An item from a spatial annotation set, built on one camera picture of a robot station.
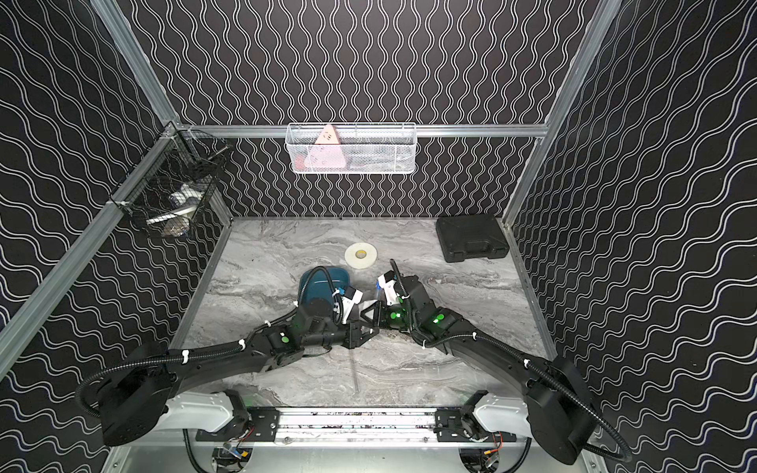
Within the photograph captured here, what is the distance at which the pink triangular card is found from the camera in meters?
0.90

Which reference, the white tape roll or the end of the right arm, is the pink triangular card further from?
the end of the right arm

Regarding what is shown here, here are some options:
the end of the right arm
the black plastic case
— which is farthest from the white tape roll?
the end of the right arm

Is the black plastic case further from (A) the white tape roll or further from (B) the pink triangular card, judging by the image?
(B) the pink triangular card

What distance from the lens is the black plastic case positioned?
3.52 ft

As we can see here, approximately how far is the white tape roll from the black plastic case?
0.89 ft

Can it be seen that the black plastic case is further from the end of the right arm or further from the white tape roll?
the end of the right arm

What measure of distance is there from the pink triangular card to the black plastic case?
1.53ft

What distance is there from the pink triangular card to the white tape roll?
0.33m

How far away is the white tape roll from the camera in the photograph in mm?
1088
